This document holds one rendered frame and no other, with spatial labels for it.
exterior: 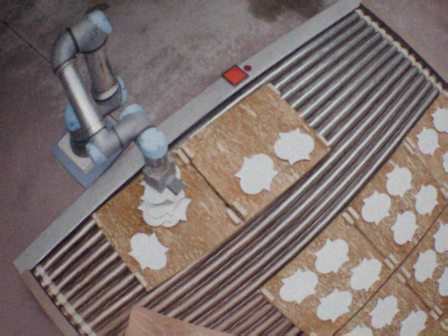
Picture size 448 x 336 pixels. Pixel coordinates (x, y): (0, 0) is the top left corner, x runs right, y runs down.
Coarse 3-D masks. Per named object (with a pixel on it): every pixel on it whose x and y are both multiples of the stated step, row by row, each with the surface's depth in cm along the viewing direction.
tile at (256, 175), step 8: (248, 160) 221; (256, 160) 221; (264, 160) 221; (248, 168) 220; (256, 168) 220; (264, 168) 220; (272, 168) 220; (240, 176) 219; (248, 176) 219; (256, 176) 219; (264, 176) 219; (272, 176) 219; (248, 184) 218; (256, 184) 218; (264, 184) 218; (248, 192) 217; (256, 192) 217
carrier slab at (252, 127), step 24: (264, 96) 233; (216, 120) 229; (240, 120) 229; (264, 120) 229; (288, 120) 229; (192, 144) 225; (216, 144) 225; (240, 144) 225; (264, 144) 225; (216, 168) 222; (240, 168) 222; (288, 168) 221; (240, 192) 218; (264, 192) 218; (240, 216) 215
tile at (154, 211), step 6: (144, 198) 212; (174, 198) 212; (180, 198) 212; (150, 204) 211; (162, 204) 211; (168, 204) 212; (174, 204) 211; (150, 210) 211; (156, 210) 211; (162, 210) 211; (168, 210) 211; (150, 216) 211; (156, 216) 210; (162, 216) 210
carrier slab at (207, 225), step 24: (192, 168) 222; (120, 192) 218; (144, 192) 218; (192, 192) 218; (120, 216) 215; (192, 216) 215; (216, 216) 215; (120, 240) 211; (168, 240) 211; (192, 240) 211; (216, 240) 211; (168, 264) 208
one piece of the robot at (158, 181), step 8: (144, 168) 192; (168, 168) 191; (144, 176) 196; (152, 176) 191; (160, 176) 191; (168, 176) 197; (176, 176) 198; (152, 184) 197; (160, 184) 194; (168, 184) 197; (176, 184) 197; (184, 184) 198; (160, 192) 199; (176, 192) 197
